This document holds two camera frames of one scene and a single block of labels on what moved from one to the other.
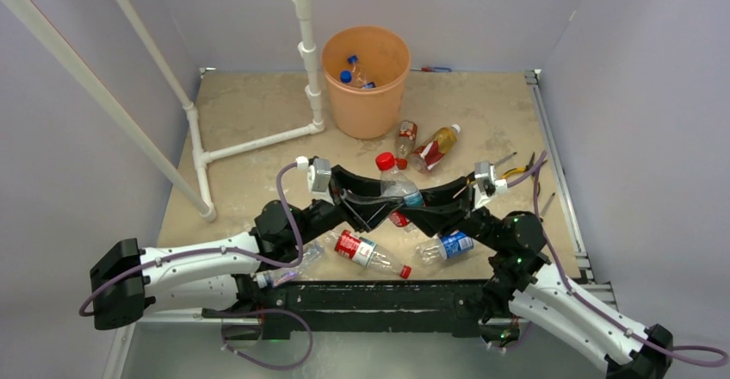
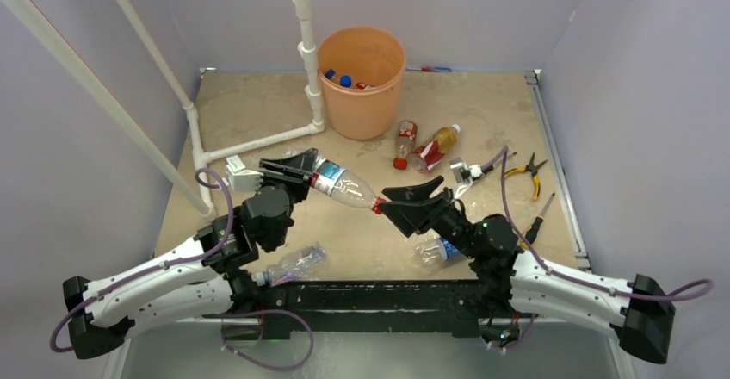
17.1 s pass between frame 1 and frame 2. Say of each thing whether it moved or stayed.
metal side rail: stayed
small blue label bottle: stayed
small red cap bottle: stayed
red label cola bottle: moved
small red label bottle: moved
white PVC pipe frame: stayed
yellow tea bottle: stayed
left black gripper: moved
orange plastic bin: stayed
